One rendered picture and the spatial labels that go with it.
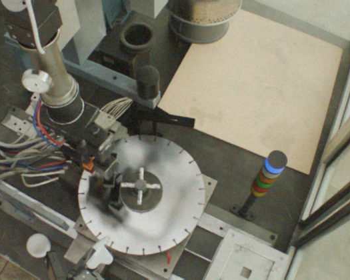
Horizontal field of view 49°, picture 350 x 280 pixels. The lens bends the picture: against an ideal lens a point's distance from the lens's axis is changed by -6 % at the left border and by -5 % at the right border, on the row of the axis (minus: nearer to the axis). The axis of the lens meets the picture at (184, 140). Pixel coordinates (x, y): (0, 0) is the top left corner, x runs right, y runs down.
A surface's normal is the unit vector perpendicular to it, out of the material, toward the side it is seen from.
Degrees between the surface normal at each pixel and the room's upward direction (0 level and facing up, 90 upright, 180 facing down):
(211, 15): 90
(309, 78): 0
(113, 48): 0
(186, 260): 0
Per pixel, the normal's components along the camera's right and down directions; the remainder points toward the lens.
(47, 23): 0.90, 0.42
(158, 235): 0.05, -0.44
